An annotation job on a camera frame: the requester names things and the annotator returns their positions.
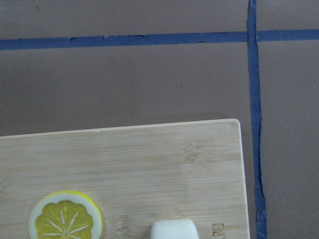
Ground bamboo cutting board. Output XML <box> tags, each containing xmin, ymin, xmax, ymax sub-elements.
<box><xmin>0</xmin><ymin>119</ymin><xmax>250</xmax><ymax>239</ymax></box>

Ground lemon slice top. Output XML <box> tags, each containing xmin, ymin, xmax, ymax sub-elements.
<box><xmin>28</xmin><ymin>191</ymin><xmax>104</xmax><ymax>239</ymax></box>

